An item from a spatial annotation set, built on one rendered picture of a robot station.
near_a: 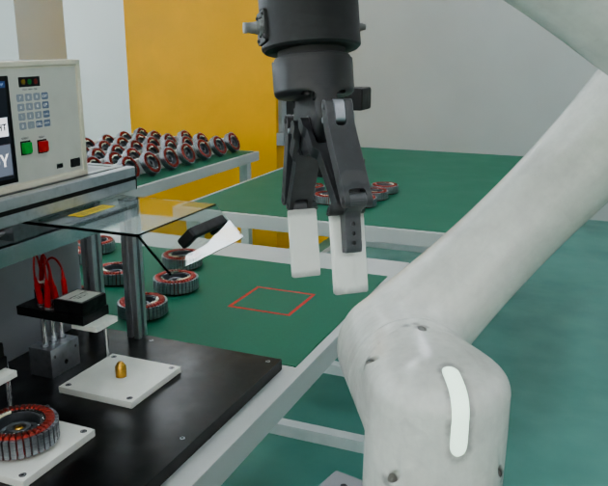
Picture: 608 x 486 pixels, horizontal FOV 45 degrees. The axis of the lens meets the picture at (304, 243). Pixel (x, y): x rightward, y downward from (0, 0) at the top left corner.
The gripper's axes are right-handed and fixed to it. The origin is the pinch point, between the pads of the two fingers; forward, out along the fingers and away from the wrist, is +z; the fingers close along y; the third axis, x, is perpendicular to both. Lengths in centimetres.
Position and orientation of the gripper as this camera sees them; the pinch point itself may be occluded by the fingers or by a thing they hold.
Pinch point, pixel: (325, 272)
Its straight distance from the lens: 69.7
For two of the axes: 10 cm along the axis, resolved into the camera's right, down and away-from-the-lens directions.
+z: 0.7, 9.9, 0.8
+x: 9.6, -0.9, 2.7
